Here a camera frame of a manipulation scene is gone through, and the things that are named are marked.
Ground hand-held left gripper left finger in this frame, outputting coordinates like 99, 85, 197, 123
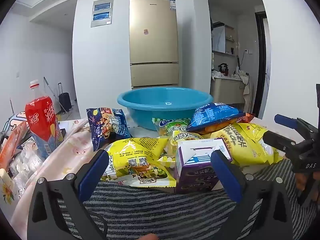
27, 149, 110, 240

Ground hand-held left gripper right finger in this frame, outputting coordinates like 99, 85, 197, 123
210, 149, 293, 240

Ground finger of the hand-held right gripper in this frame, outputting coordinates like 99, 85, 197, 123
274, 114, 317, 140
262, 131, 298, 153

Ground yellow potato chips bag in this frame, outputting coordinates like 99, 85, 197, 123
210, 122, 284, 167

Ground purple snack box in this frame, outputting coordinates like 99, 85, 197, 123
175, 138, 233, 194

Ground large yellow snack bag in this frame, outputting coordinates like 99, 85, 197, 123
100, 137, 177, 188

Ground blue snack bag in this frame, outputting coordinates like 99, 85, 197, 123
186, 102, 247, 133

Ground green white snack bag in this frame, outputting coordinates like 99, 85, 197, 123
152, 117, 192, 137

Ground blue plastic basin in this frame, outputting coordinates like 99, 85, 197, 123
117, 87, 214, 131

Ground person's right hand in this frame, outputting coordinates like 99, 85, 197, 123
295, 172, 311, 193

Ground pink printed tablecloth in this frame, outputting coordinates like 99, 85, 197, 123
10, 115, 263, 230

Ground hanging towel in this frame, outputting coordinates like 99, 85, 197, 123
243, 76, 253, 112

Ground navy snack bag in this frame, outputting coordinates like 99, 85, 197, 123
86, 107, 133, 152

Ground beige cabinet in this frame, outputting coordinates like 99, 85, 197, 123
210, 77, 247, 105

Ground clear plastic bags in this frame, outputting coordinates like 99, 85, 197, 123
9, 140, 43, 183

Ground grey striped clothing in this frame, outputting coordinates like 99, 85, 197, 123
60, 155, 318, 240

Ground red drink bottle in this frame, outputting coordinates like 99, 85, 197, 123
25, 80, 64, 159

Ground black suitcase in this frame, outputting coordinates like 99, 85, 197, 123
58, 82, 73, 113

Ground orange box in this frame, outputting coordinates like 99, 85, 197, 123
0, 121, 28, 170

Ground mop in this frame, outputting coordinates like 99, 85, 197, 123
44, 77, 66, 113

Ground gold refrigerator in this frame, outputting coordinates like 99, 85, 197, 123
129, 0, 180, 90

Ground wall shelf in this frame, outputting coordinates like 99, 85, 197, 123
211, 22, 238, 55

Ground grey wall panel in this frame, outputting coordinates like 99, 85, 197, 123
90, 0, 113, 28

